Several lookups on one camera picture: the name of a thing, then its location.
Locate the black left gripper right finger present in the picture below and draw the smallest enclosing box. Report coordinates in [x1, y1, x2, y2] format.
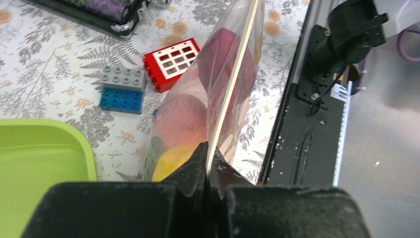
[210, 150, 370, 238]

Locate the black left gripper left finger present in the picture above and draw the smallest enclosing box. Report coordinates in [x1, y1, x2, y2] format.
[22, 143, 208, 238]

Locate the yellow toy pear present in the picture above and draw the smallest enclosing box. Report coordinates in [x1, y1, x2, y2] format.
[152, 145, 197, 182]

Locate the pink toy peach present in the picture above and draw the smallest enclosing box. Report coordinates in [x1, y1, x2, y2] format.
[153, 94, 208, 149]

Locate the clear zip top bag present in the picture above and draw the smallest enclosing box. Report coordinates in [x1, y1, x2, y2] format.
[143, 0, 265, 181]

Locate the maroon toy sweet potato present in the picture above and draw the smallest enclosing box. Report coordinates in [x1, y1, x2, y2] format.
[198, 28, 257, 101]

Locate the green plastic tub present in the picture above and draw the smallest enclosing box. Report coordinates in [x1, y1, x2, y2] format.
[0, 119, 97, 238]

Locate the blue grey toy block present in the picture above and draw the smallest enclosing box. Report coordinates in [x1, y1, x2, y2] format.
[99, 65, 147, 114]

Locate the red toy calculator block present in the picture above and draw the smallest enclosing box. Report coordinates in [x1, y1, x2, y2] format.
[143, 38, 200, 93]

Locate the floral table mat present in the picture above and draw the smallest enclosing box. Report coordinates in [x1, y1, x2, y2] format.
[0, 0, 311, 183]

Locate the black poker chip case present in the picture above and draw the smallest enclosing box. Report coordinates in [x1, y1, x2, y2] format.
[36, 0, 151, 38]

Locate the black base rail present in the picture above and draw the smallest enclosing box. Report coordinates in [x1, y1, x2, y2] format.
[258, 28, 351, 187]

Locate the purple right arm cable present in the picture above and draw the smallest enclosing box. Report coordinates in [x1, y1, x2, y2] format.
[396, 28, 420, 63]

